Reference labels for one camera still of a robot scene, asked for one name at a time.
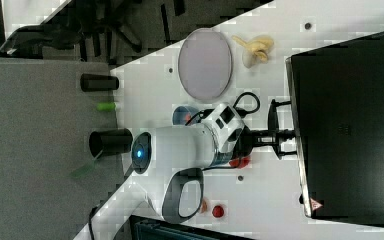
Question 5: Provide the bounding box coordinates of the peeled toy banana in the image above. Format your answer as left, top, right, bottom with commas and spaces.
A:
232, 35, 274, 68

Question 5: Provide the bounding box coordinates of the red strawberry toy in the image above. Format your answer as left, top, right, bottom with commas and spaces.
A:
212, 205, 225, 218

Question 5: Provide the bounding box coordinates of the small blue bowl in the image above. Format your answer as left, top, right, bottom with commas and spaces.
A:
172, 106, 199, 125

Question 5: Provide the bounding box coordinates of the red ketchup bottle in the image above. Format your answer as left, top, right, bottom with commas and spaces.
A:
229, 156, 251, 169

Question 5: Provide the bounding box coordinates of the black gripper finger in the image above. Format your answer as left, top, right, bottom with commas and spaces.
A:
254, 139, 288, 148
251, 129, 295, 138

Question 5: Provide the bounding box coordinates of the black toaster oven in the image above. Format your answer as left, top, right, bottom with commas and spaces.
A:
285, 31, 384, 227

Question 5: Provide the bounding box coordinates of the orange slice toy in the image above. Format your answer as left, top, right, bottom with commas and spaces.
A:
200, 197, 208, 214

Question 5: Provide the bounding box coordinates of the black cylinder holder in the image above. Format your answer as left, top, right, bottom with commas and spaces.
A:
80, 74, 120, 92

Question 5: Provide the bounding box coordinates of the green toy fruit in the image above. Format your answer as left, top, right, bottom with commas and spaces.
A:
97, 102, 117, 112

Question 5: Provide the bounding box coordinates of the round grey plate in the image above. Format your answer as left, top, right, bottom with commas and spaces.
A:
178, 28, 232, 101

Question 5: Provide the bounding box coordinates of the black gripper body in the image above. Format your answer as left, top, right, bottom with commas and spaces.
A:
231, 128, 253, 159

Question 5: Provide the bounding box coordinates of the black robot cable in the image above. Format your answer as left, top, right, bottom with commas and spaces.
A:
184, 91, 262, 127

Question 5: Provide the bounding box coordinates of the green slotted spatula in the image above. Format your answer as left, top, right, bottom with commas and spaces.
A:
70, 151, 103, 179

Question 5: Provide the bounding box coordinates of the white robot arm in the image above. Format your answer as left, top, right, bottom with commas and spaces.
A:
73, 103, 295, 240

